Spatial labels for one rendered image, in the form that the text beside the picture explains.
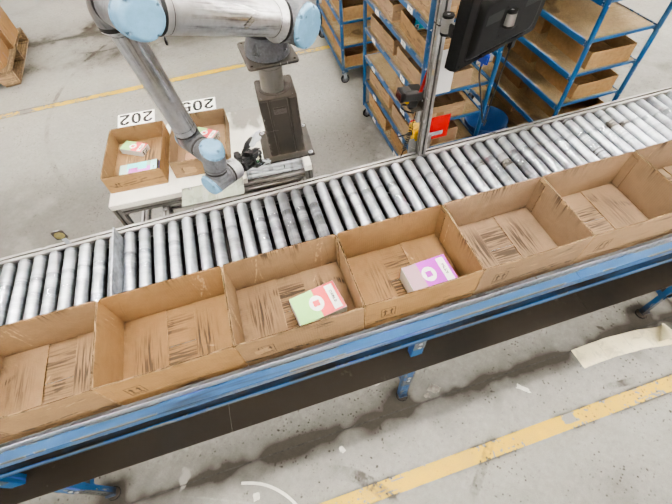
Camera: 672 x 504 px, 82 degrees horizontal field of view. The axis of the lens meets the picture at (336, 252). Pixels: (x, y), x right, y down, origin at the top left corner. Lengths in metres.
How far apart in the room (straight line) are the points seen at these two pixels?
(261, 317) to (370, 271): 0.42
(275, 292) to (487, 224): 0.85
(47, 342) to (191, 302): 0.48
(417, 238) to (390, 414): 1.00
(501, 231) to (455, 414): 1.00
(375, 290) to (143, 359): 0.80
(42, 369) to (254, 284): 0.72
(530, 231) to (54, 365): 1.73
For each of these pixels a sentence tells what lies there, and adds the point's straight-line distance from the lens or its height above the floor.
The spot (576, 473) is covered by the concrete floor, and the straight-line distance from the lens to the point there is 2.30.
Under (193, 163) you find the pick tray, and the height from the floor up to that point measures 0.83.
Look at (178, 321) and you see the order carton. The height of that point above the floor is 0.88.
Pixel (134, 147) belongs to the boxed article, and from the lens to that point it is 2.35.
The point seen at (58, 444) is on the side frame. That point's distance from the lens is 1.46.
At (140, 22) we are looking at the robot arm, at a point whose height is 1.64.
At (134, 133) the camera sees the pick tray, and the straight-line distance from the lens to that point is 2.43.
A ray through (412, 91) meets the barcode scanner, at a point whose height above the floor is 1.09.
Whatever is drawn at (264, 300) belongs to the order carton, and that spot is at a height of 0.89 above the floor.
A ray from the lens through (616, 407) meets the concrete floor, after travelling 2.48.
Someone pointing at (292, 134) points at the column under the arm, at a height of 0.87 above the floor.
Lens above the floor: 2.07
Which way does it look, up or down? 55 degrees down
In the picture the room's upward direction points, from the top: 5 degrees counter-clockwise
